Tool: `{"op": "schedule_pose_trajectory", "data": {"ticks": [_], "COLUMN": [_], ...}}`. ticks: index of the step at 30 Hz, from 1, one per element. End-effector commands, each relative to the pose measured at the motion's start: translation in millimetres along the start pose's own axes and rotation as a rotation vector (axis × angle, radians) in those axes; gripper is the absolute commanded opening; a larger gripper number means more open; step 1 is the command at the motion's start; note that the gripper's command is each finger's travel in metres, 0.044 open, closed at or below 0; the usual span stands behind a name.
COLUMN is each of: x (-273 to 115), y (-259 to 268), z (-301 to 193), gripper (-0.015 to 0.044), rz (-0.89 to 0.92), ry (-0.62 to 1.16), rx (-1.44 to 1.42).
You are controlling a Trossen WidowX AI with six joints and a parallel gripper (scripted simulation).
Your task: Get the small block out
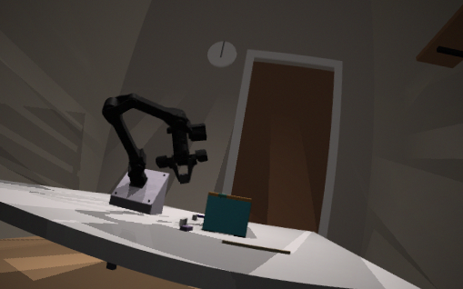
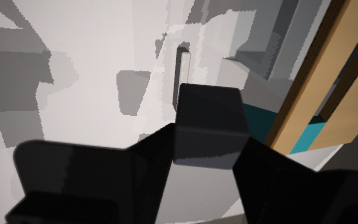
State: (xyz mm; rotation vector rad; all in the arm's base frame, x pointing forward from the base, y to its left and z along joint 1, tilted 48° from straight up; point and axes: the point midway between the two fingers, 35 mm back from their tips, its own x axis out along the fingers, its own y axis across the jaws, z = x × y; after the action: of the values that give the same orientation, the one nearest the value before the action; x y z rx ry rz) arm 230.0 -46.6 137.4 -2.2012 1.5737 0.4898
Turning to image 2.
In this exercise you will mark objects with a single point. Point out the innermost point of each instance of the small black block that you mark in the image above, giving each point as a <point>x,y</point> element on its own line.
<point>211,127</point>

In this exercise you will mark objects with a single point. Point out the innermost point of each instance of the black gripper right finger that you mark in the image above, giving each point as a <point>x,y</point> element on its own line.
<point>275,189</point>

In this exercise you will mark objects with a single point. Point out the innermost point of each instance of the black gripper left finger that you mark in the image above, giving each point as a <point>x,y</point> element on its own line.
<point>134,177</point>

